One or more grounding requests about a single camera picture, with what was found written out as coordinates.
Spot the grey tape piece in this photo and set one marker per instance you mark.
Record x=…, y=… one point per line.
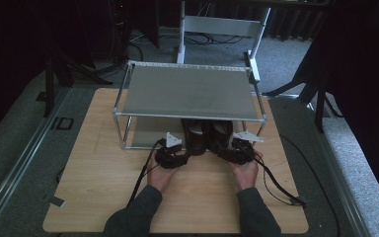
x=56, y=200

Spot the person's right hand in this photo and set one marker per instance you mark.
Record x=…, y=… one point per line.
x=247, y=174

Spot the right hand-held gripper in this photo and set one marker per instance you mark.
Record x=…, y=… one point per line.
x=240, y=154

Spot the person's left hand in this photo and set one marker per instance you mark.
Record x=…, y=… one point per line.
x=161, y=176

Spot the white metal stand frame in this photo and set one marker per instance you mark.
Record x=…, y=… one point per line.
x=222, y=26

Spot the grey metal frame shoe rack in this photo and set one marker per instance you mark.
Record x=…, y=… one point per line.
x=190, y=92

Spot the black tripod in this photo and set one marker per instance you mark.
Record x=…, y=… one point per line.
x=62, y=70
x=319, y=98

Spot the metal floor rail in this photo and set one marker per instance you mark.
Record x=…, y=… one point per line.
x=19, y=164
x=339, y=184

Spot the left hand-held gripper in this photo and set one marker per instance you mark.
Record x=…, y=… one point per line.
x=171, y=158

